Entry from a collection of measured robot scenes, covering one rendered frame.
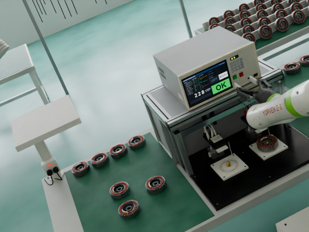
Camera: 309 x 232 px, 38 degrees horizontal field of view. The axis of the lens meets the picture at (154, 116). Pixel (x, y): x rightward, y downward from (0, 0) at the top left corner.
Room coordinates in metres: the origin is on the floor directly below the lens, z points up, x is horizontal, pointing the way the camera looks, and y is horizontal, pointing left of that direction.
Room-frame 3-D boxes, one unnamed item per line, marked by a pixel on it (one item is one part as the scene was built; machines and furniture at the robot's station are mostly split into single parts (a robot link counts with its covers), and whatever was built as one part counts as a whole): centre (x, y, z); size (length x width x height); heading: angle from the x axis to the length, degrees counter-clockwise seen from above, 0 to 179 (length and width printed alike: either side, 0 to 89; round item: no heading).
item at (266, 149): (1.92, -0.52, 0.80); 0.11 x 0.11 x 0.04
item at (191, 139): (2.15, -0.35, 0.92); 0.66 x 0.01 x 0.30; 101
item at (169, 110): (2.21, -0.34, 1.09); 0.68 x 0.44 x 0.05; 101
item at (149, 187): (1.95, 0.12, 0.77); 0.11 x 0.11 x 0.04
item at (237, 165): (1.88, -0.28, 0.78); 0.15 x 0.15 x 0.01; 11
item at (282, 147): (1.92, -0.52, 0.78); 0.15 x 0.15 x 0.01; 11
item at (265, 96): (1.72, -0.52, 1.18); 0.09 x 0.06 x 0.12; 100
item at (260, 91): (1.79, -0.51, 1.18); 0.09 x 0.08 x 0.07; 10
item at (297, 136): (1.91, -0.40, 0.76); 0.64 x 0.47 x 0.02; 101
